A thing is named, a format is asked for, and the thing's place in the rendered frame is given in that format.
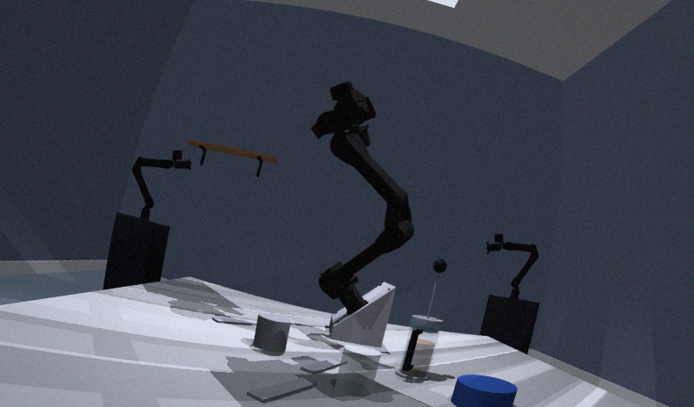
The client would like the blue cylinder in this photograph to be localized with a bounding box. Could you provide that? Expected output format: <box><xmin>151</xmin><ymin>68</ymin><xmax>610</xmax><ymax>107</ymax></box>
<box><xmin>451</xmin><ymin>375</ymin><xmax>518</xmax><ymax>407</ymax></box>

